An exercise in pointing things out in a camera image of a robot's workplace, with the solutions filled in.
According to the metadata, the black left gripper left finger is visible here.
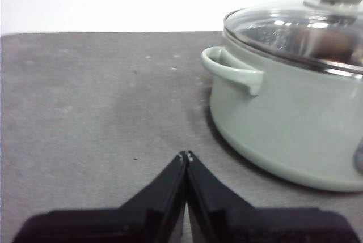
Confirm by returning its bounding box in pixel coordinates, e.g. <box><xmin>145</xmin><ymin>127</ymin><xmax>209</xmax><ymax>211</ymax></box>
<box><xmin>11</xmin><ymin>150</ymin><xmax>188</xmax><ymax>243</ymax></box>

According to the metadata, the brown potato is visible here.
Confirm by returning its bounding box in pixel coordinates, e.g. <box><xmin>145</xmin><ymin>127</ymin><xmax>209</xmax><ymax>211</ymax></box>
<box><xmin>294</xmin><ymin>27</ymin><xmax>361</xmax><ymax>63</ymax></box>

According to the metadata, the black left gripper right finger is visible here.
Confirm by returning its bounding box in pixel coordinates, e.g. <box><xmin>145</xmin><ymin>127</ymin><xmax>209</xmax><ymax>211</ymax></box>
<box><xmin>185</xmin><ymin>150</ymin><xmax>358</xmax><ymax>243</ymax></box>

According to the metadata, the pale green electric steamer pot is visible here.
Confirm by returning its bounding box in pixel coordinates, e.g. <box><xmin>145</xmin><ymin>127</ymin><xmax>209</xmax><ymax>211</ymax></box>
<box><xmin>201</xmin><ymin>7</ymin><xmax>363</xmax><ymax>193</ymax></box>

